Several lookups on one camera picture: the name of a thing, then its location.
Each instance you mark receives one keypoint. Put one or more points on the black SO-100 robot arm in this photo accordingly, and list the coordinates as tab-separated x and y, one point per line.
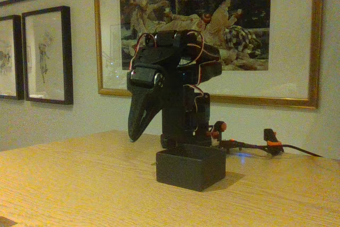
186	120

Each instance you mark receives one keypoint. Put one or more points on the black square box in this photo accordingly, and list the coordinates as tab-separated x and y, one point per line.
186	171

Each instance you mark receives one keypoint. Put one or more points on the black orange table clamp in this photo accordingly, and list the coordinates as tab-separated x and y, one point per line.
219	126
269	136

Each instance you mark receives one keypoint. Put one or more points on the black framed figure drawing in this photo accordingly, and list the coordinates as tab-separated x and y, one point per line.
67	57

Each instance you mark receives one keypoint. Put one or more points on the black framed sketch drawing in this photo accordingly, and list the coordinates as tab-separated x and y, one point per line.
18	57

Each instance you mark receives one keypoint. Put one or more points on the gold framed picnic painting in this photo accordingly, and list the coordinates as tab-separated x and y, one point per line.
289	51

